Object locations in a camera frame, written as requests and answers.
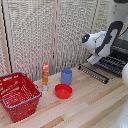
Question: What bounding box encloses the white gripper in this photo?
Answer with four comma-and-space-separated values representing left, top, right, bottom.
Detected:
86, 52, 107, 66

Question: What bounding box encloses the blue plastic cup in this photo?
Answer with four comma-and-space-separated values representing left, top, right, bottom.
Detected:
60, 68, 74, 86

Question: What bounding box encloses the orange red tube package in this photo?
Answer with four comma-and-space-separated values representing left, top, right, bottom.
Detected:
41, 61, 50, 92

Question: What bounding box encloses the black dish rack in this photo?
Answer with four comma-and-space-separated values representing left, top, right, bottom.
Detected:
99, 37, 128, 78

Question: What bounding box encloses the red plastic bowl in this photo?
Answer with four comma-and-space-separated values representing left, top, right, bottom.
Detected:
54, 83, 74, 100

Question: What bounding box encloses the red plastic shopping basket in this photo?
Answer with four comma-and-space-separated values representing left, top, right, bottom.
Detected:
0, 71, 43, 124

